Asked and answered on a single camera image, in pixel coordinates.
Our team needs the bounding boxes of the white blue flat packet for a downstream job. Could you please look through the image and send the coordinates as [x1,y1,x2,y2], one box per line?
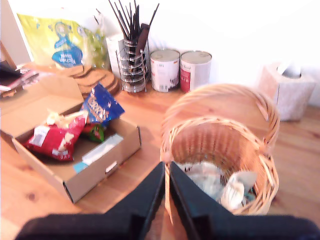
[73,133,125,174]

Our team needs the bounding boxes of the tin can red label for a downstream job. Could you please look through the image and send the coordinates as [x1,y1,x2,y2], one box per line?
[179,50,213,93]

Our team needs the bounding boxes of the small green red bag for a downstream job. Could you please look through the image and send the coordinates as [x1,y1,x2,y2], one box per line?
[81,123,106,143]

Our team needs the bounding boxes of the brown cardboard box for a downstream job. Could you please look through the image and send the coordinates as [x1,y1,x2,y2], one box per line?
[0,74,142,205]

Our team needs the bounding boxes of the white green Easter egg bag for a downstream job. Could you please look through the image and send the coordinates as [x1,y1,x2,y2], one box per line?
[184,161,227,201]
[219,171,258,211]

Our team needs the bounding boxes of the white carton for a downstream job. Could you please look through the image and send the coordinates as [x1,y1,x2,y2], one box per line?
[106,33,126,78]

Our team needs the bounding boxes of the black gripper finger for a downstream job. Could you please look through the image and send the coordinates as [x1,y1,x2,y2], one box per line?
[103,161,167,240]
[169,161,235,240]

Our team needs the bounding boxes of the white tissue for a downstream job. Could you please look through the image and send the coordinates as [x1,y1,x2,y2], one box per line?
[276,59,303,80]

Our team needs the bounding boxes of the tin can grey label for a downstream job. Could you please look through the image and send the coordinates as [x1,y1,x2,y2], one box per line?
[149,48,181,93]

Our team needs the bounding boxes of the brown wooden tool handle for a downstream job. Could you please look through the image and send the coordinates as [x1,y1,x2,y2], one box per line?
[134,23,151,57]

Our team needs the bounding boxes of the red snack bag white label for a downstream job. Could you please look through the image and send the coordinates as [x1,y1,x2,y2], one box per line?
[23,117,88,162]

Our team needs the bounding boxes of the brown wooden frame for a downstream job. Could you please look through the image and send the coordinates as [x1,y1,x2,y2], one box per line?
[0,41,18,72]

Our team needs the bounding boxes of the yellow green printed plastic bag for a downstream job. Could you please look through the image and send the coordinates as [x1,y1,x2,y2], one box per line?
[17,13,111,71]

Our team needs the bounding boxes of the pale yellow snack bag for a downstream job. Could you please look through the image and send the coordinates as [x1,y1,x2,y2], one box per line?
[46,109,89,130]

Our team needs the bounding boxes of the metal wire utensil holder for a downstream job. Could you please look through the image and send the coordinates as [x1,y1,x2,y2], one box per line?
[115,38,151,94]

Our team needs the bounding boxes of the woven wicker basket with handle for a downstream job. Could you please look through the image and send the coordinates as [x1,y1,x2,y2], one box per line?
[159,83,281,225]

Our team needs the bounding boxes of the blue snack bag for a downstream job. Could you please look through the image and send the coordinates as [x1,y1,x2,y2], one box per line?
[81,83,126,127]

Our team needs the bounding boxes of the thin black stick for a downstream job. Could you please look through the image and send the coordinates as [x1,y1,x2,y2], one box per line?
[147,2,160,26]
[133,0,140,40]
[117,0,133,33]
[127,2,135,38]
[113,1,132,40]
[107,0,131,41]

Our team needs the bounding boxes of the dark stack of papers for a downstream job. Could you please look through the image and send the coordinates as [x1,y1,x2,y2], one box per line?
[0,61,41,98]

